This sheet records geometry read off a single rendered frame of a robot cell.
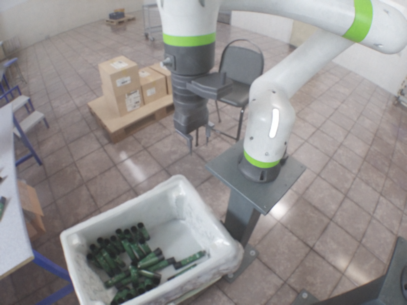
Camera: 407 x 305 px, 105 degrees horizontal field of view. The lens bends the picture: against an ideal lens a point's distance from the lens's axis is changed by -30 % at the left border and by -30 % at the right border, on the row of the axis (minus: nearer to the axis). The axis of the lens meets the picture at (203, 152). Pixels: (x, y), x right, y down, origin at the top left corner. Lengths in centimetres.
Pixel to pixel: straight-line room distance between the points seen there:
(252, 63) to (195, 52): 154
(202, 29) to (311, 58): 40
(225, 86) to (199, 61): 6
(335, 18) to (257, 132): 34
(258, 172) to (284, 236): 106
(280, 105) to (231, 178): 28
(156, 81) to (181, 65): 209
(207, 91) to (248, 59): 155
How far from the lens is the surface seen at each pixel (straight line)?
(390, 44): 56
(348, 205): 212
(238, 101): 164
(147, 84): 241
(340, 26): 51
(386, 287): 77
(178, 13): 35
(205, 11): 36
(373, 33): 53
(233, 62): 196
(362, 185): 239
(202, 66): 38
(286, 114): 58
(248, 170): 70
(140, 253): 104
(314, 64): 69
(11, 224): 115
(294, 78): 70
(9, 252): 108
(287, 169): 78
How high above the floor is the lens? 147
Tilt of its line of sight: 45 degrees down
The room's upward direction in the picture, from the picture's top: 1 degrees clockwise
